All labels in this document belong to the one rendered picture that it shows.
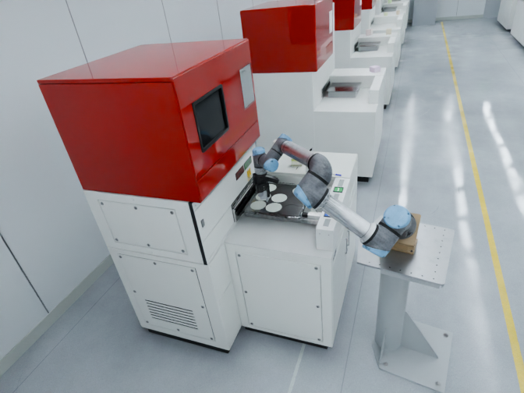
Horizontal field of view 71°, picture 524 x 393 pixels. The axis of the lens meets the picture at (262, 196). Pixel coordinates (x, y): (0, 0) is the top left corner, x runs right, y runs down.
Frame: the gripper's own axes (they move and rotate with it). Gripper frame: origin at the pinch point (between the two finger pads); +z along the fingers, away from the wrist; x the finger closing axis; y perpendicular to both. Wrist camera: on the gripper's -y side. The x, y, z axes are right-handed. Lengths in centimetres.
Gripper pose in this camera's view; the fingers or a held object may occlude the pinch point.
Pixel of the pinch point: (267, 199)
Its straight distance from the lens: 227.7
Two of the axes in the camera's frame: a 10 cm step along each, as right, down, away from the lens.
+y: -9.3, 2.7, -2.4
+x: 3.5, 4.6, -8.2
